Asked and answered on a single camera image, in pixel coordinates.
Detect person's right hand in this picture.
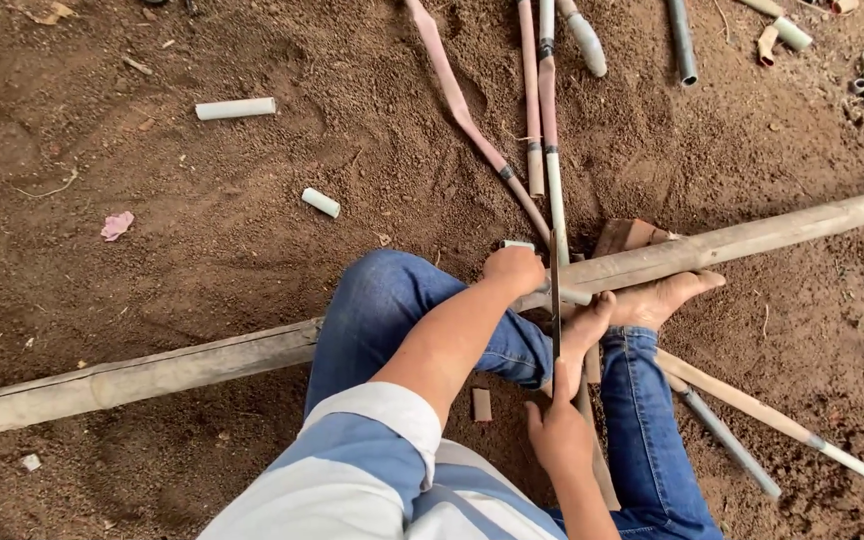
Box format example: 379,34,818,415
524,358,598,482

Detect person's left hand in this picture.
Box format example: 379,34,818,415
482,245,548,302

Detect short white plastic pipe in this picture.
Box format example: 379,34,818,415
498,239,595,307

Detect thin metal hacksaw blade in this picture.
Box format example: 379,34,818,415
549,228,563,385

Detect brown brick piece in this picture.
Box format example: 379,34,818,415
591,217,682,261

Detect person's blue jeans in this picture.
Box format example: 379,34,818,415
303,248,726,540

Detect pink and white jointed pipe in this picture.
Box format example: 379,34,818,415
537,0,571,268

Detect long bent pink pipe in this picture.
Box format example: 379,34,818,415
404,0,554,245

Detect person's right foot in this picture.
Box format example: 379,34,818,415
607,269,728,333

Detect straight pink pipe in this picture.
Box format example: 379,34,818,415
516,0,546,199

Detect small white pipe offcut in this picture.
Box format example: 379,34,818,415
300,186,342,220

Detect grey pipe with coupling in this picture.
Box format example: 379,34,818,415
555,0,609,79

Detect dusty tan pipe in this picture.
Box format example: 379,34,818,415
573,343,622,513

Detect person's blue white striped shirt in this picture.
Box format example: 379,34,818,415
198,381,570,540

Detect dark grey pipe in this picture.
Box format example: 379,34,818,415
663,0,700,88

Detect thin grey pipe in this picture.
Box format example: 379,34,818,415
663,370,783,501

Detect long tan and white pipe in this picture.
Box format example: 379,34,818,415
654,348,864,505

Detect long weathered bamboo pole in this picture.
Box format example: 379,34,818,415
0,183,864,444

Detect pink crumpled scrap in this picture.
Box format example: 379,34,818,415
99,210,136,243

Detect dry leaf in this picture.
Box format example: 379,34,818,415
33,1,78,27

